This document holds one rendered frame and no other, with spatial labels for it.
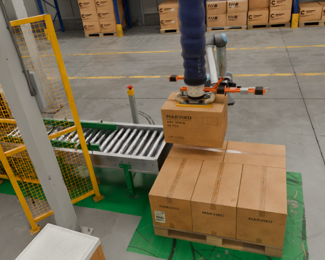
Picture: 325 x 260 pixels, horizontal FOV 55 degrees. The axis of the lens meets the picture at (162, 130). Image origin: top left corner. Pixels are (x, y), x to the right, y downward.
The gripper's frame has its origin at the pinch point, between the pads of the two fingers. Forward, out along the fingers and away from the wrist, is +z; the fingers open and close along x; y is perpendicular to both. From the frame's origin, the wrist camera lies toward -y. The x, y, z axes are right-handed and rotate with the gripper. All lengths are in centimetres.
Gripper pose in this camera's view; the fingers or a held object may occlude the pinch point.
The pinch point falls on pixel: (225, 89)
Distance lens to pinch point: 308.1
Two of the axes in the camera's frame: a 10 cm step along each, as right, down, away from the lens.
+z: -3.0, 5.2, -8.0
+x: -1.1, -8.5, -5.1
